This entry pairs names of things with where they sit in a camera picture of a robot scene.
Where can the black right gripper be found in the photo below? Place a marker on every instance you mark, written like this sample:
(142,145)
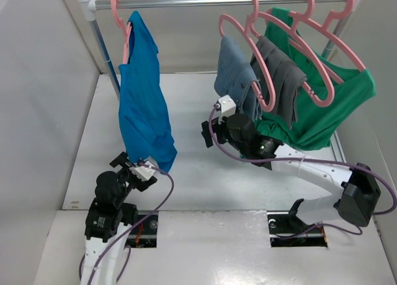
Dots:
(216,127)

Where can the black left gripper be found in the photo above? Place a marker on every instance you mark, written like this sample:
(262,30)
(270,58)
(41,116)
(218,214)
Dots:
(122,160)

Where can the blue t shirt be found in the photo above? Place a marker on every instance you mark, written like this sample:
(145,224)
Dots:
(143,115)

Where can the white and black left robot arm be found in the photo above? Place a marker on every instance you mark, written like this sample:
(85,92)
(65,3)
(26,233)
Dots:
(109,217)

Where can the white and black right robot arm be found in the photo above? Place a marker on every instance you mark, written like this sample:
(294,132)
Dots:
(353,190)

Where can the green t shirt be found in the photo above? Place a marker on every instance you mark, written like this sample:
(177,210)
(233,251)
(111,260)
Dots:
(316,125)

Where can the pink hanger with denim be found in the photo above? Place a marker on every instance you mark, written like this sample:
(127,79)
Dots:
(241,34)

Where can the pink hanger with green shirt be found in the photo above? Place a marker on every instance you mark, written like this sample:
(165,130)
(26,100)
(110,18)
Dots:
(332,28)

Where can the folded blue denim garment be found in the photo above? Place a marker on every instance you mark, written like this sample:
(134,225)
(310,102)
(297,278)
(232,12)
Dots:
(235,77)

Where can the folded grey garment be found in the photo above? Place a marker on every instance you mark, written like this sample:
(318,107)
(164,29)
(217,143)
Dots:
(287,79)

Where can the metal clothes rack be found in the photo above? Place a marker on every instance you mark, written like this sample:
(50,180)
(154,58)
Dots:
(90,7)

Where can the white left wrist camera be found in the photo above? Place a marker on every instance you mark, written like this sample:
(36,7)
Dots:
(144,169)

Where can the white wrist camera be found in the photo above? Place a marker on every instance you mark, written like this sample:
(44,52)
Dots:
(226,106)
(144,169)

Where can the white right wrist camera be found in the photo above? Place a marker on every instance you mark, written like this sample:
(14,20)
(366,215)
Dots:
(226,106)

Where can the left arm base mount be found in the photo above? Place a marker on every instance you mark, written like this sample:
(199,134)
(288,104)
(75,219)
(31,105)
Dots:
(144,235)

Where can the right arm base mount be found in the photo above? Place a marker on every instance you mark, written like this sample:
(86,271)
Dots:
(287,230)

